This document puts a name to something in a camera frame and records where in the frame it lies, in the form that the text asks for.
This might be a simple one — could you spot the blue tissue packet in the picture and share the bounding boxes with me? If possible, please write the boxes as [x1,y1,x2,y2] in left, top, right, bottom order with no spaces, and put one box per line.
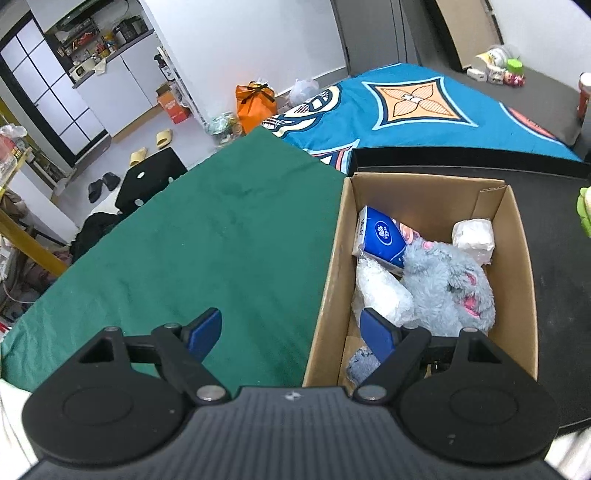
[352,205,421,278]

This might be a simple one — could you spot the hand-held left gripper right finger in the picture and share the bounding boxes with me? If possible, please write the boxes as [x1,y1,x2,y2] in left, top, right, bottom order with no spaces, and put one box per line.
[353,308,511,404]

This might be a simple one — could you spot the white narrow rack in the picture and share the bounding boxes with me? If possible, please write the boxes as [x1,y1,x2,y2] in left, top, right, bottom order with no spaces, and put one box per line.
[154,46,206,130]

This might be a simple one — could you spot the white plastic bag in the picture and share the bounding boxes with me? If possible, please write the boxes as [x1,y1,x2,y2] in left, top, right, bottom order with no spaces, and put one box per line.
[288,78,320,107]

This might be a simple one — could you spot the kitchen shelf with items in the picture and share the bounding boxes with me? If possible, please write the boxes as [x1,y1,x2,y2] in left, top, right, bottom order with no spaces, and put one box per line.
[44,0,155,88]

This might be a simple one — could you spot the white kitchen cabinet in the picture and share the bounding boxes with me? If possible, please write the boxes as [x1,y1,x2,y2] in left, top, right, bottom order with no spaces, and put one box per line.
[74,30,178,139]

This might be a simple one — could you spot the brown cardboard box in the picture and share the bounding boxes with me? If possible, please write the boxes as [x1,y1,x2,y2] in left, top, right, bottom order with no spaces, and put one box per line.
[302,172,540,388]

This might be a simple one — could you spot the blue printed blanket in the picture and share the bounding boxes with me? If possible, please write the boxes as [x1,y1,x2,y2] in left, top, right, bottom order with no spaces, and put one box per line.
[261,62,585,174]

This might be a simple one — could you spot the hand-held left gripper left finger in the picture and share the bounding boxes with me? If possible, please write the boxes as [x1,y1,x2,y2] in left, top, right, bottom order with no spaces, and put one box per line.
[76,307,232,407]

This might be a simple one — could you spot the yellow wooden frame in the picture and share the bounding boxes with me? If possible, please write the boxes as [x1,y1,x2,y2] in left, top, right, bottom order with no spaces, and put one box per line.
[0,99,70,278]

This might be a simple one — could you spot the grey plush toy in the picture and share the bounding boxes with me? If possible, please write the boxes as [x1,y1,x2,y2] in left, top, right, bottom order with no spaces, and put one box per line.
[399,236,497,337]

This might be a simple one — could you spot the black-edged brown board tray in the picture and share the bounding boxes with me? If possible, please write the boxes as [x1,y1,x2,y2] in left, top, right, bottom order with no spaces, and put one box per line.
[422,0,504,72]

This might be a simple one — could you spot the black tray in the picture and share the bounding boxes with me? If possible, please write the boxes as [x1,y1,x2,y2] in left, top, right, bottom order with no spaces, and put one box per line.
[344,148,591,430]

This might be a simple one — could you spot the red and white can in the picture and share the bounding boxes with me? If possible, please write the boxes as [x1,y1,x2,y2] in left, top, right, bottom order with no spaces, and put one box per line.
[577,71,591,123]

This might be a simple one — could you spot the orange cardboard box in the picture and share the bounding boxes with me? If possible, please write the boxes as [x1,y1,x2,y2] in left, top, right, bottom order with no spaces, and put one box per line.
[156,83,191,125]

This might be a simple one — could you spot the clear plastic bag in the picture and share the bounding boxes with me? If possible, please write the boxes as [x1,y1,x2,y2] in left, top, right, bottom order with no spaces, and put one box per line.
[351,258,416,326]

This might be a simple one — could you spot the green cloth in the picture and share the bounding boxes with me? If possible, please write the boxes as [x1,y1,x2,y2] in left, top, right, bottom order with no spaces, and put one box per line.
[0,126,347,393]

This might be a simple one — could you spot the cream fluffy blanket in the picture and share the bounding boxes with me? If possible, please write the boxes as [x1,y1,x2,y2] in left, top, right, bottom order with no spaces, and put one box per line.
[0,378,38,480]

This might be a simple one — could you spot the dark clothes pile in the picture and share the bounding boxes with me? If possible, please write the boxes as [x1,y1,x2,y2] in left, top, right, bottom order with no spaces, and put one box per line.
[69,212,123,264]

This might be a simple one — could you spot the burger plush toy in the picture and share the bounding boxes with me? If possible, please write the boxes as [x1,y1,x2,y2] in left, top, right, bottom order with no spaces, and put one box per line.
[575,185,591,234]

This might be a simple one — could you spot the black grid sliding door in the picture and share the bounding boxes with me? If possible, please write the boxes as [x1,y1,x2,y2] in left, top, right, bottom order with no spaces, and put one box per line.
[0,11,112,167]

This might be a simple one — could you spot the orange gift bag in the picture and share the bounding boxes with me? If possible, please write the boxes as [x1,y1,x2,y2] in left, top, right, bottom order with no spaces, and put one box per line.
[235,80,278,134]

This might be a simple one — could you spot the clear bag with green items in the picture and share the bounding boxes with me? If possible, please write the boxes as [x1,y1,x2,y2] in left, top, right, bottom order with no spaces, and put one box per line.
[203,111,245,146]

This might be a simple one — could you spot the grey door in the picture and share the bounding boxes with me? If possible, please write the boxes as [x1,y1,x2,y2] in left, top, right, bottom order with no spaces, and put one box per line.
[330,0,419,77]

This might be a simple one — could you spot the black stool with white dots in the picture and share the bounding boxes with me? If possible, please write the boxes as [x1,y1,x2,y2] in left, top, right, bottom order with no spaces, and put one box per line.
[115,148,188,215]

